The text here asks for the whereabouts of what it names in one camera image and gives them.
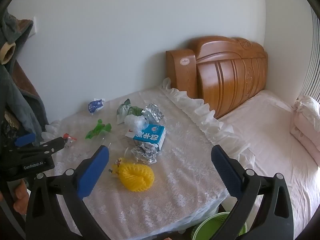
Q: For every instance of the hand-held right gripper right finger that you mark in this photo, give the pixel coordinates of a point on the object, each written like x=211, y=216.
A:
x=226, y=172

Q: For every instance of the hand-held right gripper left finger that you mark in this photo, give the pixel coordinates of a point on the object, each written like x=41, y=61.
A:
x=93, y=172

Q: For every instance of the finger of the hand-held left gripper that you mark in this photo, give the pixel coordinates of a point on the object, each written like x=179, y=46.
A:
x=50, y=147
x=25, y=139

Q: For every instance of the small red and white wrapper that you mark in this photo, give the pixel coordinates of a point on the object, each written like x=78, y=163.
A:
x=68, y=142

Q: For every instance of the yellow foam fruit net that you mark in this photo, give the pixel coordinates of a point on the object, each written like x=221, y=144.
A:
x=135, y=177

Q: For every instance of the green plastic wrapper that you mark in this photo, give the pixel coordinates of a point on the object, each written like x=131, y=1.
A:
x=98, y=129

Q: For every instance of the foil ball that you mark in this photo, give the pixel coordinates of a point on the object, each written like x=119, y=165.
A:
x=145, y=153

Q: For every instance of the green plastic basket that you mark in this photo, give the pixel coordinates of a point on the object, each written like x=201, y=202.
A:
x=210, y=226

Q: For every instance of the blue and white wrapper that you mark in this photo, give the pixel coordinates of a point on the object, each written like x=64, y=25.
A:
x=95, y=105

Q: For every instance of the white plastic bag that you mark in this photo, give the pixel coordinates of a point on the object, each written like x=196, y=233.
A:
x=135, y=123

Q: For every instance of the blue and white milk carton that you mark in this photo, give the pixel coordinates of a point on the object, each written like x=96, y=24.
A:
x=150, y=136

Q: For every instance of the green and white snack packet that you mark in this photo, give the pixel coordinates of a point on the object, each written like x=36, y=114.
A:
x=123, y=110

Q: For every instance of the silver foil wrapper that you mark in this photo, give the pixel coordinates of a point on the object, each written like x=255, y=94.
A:
x=153, y=113

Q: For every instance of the person's left hand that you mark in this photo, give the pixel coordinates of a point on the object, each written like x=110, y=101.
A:
x=21, y=197

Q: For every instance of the grey hanging garment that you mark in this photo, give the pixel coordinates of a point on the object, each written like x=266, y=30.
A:
x=17, y=100

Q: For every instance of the bed with pink sheet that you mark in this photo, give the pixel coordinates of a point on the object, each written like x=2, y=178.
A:
x=270, y=135

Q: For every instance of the brown cloth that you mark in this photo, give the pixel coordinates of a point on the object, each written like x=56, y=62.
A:
x=25, y=80

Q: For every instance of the cardboard tube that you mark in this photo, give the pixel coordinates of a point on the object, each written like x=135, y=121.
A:
x=7, y=52

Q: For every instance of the pink folded quilt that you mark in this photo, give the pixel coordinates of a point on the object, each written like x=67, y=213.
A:
x=306, y=125

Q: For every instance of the wooden headboard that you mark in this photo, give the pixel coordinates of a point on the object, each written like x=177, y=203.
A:
x=225, y=75

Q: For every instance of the white ribbed appliance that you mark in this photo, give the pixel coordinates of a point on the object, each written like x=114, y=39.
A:
x=312, y=62

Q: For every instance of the white wall switch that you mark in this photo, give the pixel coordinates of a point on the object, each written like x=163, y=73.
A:
x=33, y=27

